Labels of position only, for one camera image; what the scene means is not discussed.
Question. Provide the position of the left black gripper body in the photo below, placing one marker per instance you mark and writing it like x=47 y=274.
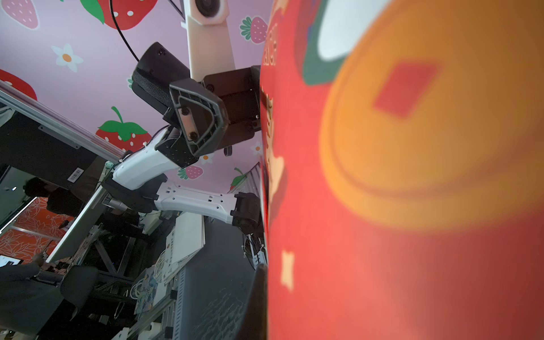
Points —
x=239 y=91

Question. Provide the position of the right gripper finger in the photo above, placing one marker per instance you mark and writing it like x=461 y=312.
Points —
x=255 y=322

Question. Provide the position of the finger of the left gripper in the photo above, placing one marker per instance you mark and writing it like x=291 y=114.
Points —
x=202 y=116

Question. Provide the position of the red paper bag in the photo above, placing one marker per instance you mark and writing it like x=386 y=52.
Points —
x=404 y=150

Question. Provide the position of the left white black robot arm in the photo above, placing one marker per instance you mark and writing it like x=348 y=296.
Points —
x=140 y=180

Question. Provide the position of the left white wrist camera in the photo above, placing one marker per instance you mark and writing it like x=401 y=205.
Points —
x=209 y=46

